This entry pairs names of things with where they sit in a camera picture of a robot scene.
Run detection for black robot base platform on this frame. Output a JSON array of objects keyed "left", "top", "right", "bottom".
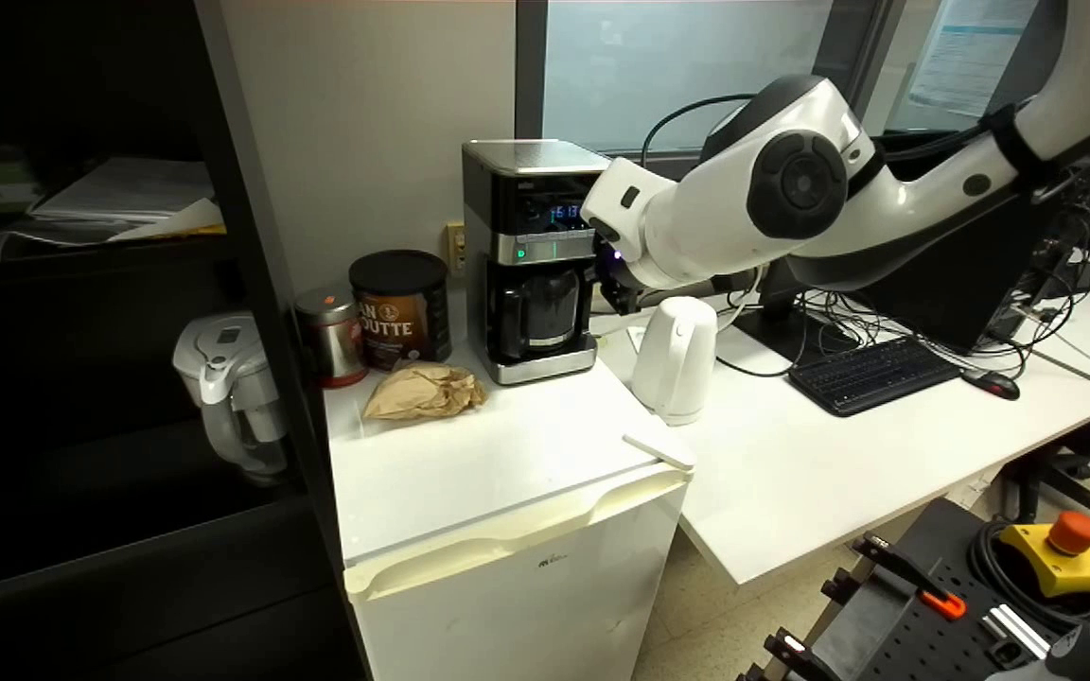
[{"left": 739, "top": 497, "right": 1090, "bottom": 681}]

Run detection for white water filter pitcher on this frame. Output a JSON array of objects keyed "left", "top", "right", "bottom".
[{"left": 170, "top": 309, "right": 291, "bottom": 483}]

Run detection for black computer mouse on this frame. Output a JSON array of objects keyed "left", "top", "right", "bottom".
[{"left": 961, "top": 368, "right": 1024, "bottom": 405}]

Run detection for grey framed window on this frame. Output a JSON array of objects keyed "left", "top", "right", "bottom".
[{"left": 516, "top": 0, "right": 1047, "bottom": 162}]

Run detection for black orange clamp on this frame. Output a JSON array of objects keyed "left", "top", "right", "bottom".
[
  {"left": 855, "top": 535, "right": 972, "bottom": 626},
  {"left": 765, "top": 626, "right": 841, "bottom": 681}
]

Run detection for black shelf unit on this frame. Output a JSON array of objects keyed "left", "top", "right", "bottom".
[{"left": 0, "top": 0, "right": 366, "bottom": 681}]

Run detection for black office chair base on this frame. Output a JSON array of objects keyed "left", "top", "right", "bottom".
[{"left": 1004, "top": 382, "right": 1090, "bottom": 547}]

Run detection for crumpled brown paper bag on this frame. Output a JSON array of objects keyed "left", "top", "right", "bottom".
[{"left": 358, "top": 360, "right": 488, "bottom": 431}]

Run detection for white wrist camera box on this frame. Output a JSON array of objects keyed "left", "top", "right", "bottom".
[{"left": 580, "top": 154, "right": 677, "bottom": 259}]

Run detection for dark brown coffee can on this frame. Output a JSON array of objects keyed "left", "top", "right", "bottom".
[{"left": 345, "top": 246, "right": 455, "bottom": 376}]

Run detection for white electric kettle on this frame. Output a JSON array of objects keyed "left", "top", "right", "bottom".
[{"left": 615, "top": 296, "right": 724, "bottom": 426}]

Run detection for black computer monitor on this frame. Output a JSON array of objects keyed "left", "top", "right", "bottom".
[{"left": 757, "top": 107, "right": 1090, "bottom": 360}]

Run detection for black silver coffeemaker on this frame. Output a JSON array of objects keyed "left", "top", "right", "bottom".
[{"left": 456, "top": 136, "right": 612, "bottom": 391}]

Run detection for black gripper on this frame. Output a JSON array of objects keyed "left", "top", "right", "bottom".
[{"left": 589, "top": 235, "right": 649, "bottom": 319}]

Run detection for black computer keyboard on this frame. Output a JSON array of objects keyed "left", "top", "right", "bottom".
[{"left": 788, "top": 336, "right": 966, "bottom": 421}]

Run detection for silver red metal can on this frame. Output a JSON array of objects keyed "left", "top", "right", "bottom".
[{"left": 295, "top": 293, "right": 366, "bottom": 391}]

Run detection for yellow emergency stop button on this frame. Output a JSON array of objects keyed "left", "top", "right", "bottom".
[{"left": 994, "top": 507, "right": 1090, "bottom": 602}]

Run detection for white mini fridge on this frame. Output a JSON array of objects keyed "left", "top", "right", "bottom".
[{"left": 320, "top": 336, "right": 695, "bottom": 681}]

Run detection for beige wall outlet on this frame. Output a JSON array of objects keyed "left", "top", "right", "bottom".
[{"left": 437, "top": 218, "right": 474, "bottom": 275}]

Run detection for stack of white papers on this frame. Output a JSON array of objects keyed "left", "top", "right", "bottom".
[{"left": 0, "top": 154, "right": 229, "bottom": 261}]

